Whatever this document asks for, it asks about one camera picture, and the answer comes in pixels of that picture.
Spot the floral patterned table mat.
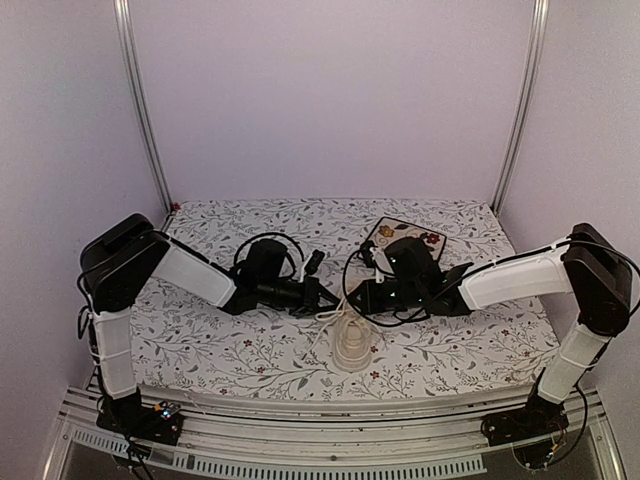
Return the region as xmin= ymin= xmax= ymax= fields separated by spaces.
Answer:
xmin=132 ymin=199 xmax=559 ymax=402

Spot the left aluminium frame post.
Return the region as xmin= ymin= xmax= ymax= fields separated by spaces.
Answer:
xmin=113 ymin=0 xmax=174 ymax=214

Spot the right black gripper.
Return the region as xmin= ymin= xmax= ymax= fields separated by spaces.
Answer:
xmin=347 ymin=280 xmax=424 ymax=316

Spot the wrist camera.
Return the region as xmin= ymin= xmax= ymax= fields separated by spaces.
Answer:
xmin=359 ymin=240 xmax=395 ymax=284
xmin=298 ymin=250 xmax=325 ymax=283

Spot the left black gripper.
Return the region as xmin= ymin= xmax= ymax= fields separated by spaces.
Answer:
xmin=259 ymin=276 xmax=344 ymax=318

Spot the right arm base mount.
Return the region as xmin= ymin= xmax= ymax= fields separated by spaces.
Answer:
xmin=480 ymin=395 xmax=569 ymax=446

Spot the right aluminium frame post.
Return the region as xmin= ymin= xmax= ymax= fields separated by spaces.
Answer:
xmin=491 ymin=0 xmax=550 ymax=217

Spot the aluminium frame post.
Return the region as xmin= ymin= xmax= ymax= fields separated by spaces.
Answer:
xmin=491 ymin=0 xmax=550 ymax=217
xmin=113 ymin=0 xmax=174 ymax=214

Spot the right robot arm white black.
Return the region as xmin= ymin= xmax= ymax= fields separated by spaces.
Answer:
xmin=343 ymin=223 xmax=639 ymax=436

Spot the cream lace sneaker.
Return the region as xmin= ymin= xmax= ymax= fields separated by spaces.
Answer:
xmin=332 ymin=311 xmax=372 ymax=373

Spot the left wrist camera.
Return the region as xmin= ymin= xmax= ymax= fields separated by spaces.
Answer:
xmin=298 ymin=250 xmax=325 ymax=283

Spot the white shoelace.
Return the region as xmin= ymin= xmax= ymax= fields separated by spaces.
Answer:
xmin=302 ymin=299 xmax=363 ymax=357

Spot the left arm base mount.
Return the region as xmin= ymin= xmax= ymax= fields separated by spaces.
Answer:
xmin=96 ymin=392 xmax=185 ymax=446

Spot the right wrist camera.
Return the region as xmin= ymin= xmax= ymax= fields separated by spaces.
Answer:
xmin=359 ymin=240 xmax=395 ymax=284

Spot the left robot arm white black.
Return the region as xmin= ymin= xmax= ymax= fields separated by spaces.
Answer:
xmin=77 ymin=213 xmax=340 ymax=434

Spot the square floral ceramic plate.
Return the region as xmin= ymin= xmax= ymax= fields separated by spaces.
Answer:
xmin=366 ymin=216 xmax=447 ymax=262

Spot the aluminium front rail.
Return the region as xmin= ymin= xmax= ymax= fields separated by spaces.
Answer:
xmin=49 ymin=389 xmax=626 ymax=480

